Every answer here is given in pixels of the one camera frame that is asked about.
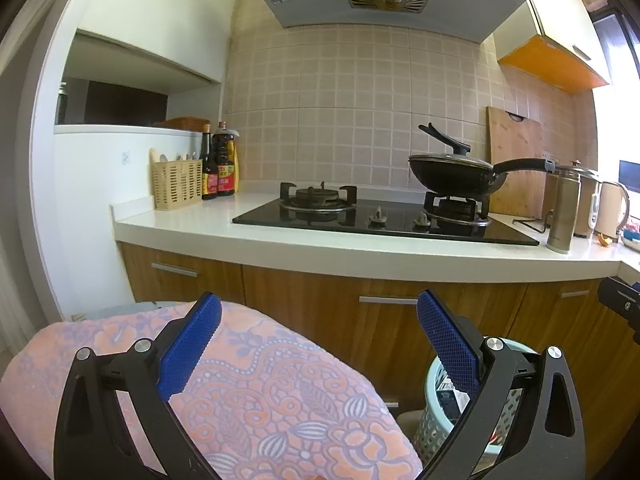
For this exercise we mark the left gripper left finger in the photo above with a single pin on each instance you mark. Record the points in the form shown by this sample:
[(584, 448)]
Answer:
[(92, 439)]

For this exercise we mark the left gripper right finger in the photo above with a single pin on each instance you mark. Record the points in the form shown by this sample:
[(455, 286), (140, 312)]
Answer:
[(546, 439)]

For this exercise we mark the wooden kitchen cabinets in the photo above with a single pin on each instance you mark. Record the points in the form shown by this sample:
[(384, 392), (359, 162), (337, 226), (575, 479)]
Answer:
[(371, 325)]

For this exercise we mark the beige electric kettle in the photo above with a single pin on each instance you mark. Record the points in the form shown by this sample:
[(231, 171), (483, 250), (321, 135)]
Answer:
[(613, 209)]

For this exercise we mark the light blue perforated basket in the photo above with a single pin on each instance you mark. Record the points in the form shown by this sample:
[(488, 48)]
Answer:
[(444, 407)]

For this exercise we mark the steel thermos flask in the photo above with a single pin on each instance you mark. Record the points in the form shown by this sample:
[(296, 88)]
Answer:
[(564, 211)]

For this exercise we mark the wooden cutting board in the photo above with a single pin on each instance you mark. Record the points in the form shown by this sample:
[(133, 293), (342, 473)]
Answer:
[(514, 138)]

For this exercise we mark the pink floral tablecloth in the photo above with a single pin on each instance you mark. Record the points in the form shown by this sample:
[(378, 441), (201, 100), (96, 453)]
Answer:
[(262, 403)]

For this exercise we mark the black wok with lid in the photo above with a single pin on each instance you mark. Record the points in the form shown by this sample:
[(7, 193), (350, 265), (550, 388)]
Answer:
[(459, 175)]

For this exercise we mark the white countertop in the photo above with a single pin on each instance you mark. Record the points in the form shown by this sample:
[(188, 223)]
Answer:
[(206, 230)]

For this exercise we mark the beige utensil holder basket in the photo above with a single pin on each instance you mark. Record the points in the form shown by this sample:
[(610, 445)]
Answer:
[(175, 183)]

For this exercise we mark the orange upper cabinet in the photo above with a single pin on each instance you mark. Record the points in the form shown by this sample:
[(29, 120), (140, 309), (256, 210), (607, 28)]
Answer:
[(555, 41)]

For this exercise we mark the dark soy sauce bottle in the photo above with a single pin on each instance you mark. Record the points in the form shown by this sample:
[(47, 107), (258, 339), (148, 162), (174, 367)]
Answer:
[(209, 166)]

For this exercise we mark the black gas stove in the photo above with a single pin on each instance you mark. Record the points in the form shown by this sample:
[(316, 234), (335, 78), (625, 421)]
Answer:
[(320, 208)]

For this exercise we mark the large dark sauce bottle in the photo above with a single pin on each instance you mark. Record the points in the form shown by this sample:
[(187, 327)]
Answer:
[(226, 159)]

